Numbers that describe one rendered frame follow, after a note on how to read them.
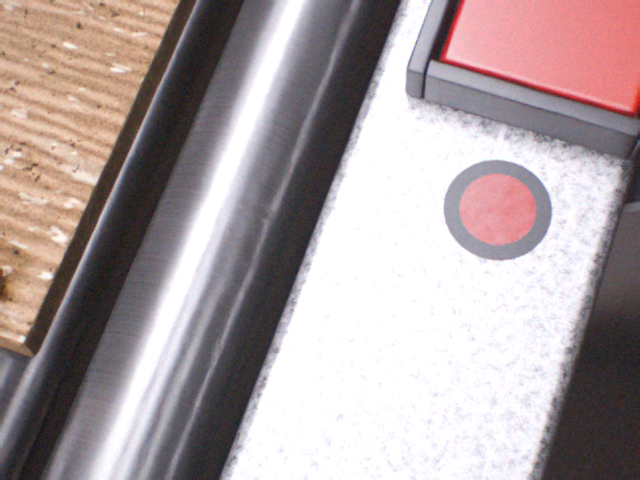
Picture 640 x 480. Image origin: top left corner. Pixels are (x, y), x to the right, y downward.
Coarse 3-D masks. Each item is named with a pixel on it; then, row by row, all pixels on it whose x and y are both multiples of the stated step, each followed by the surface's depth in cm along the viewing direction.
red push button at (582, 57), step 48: (480, 0) 39; (528, 0) 39; (576, 0) 39; (624, 0) 39; (480, 48) 38; (528, 48) 38; (576, 48) 38; (624, 48) 38; (576, 96) 38; (624, 96) 37
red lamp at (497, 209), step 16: (496, 176) 38; (464, 192) 38; (480, 192) 38; (496, 192) 38; (512, 192) 38; (528, 192) 38; (464, 208) 38; (480, 208) 38; (496, 208) 38; (512, 208) 38; (528, 208) 38; (464, 224) 38; (480, 224) 38; (496, 224) 38; (512, 224) 38; (528, 224) 38; (480, 240) 38; (496, 240) 37; (512, 240) 37
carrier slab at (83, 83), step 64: (0, 0) 39; (64, 0) 38; (128, 0) 38; (192, 0) 39; (0, 64) 38; (64, 64) 38; (128, 64) 38; (0, 128) 37; (64, 128) 37; (128, 128) 37; (0, 192) 36; (64, 192) 36; (0, 256) 36; (64, 256) 36; (0, 320) 35
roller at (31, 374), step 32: (224, 0) 43; (192, 32) 41; (192, 64) 42; (160, 96) 40; (160, 128) 40; (128, 160) 39; (128, 192) 40; (128, 224) 40; (96, 256) 39; (96, 288) 39; (64, 320) 38; (0, 352) 37; (64, 352) 38; (0, 384) 36; (32, 384) 37; (0, 416) 36; (32, 416) 37; (0, 448) 36
